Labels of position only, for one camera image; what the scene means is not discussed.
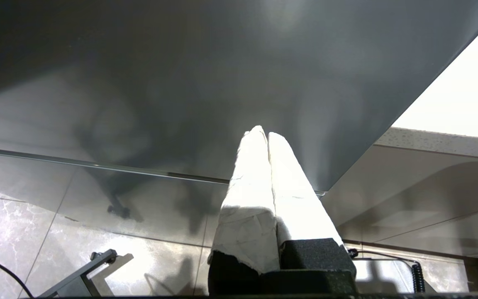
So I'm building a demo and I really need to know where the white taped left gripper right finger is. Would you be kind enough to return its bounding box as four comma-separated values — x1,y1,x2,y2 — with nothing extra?
268,132,356,275

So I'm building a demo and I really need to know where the beige base cabinet front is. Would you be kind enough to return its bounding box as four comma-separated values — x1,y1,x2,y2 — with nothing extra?
322,143,478,260

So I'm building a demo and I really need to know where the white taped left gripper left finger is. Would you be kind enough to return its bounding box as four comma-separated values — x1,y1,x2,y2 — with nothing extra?
208,125,281,295

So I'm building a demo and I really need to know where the thin black cable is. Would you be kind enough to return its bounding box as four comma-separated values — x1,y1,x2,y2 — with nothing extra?
0,251,34,299

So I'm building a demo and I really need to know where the black coiled cable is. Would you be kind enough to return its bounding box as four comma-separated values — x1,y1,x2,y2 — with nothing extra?
347,248,426,294

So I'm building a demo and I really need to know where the grey metal stand leg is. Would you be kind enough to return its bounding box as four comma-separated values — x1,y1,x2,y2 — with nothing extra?
38,249,117,298

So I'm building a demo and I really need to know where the grey glossy cabinet door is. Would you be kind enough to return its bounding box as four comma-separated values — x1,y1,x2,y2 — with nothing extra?
0,0,478,196

